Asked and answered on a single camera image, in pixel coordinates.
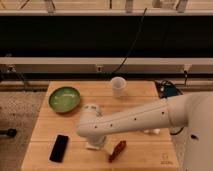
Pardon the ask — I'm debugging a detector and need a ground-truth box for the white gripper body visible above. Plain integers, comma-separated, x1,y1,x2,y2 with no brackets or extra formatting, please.
88,136,115,155

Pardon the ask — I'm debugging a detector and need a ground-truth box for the white sponge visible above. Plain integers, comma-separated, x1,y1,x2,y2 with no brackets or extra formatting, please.
86,142,100,150

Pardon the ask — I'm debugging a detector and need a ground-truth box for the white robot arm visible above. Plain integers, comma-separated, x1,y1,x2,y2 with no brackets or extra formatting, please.
77,92,213,171

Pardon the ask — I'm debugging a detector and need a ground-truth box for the green ceramic bowl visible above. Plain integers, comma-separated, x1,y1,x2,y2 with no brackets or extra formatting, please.
48,87,80,113

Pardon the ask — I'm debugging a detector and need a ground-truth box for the brown wooden boat-shaped object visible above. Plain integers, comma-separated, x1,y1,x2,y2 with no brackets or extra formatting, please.
108,141,126,163

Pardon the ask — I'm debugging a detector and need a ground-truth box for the black rectangular block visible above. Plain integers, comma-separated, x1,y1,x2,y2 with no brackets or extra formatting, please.
49,135,69,162

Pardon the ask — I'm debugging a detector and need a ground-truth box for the white plastic bottle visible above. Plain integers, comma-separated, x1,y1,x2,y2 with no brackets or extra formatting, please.
143,129,160,135

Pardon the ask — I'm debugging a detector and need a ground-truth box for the translucent plastic cup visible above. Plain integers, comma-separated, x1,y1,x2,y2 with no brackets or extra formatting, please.
110,77,126,97

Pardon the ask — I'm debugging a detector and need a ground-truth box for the blue power adapter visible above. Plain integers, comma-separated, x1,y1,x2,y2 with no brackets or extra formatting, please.
156,80,182,98

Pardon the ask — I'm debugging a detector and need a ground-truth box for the black knob at left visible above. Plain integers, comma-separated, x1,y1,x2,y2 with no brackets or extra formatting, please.
0,129,17,137

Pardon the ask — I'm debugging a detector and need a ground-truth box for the black hanging cable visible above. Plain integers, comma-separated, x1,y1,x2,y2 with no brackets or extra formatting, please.
111,7,148,75

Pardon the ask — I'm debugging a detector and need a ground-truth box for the black floor cable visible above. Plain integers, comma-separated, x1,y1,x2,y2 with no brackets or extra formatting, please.
169,126,185,136

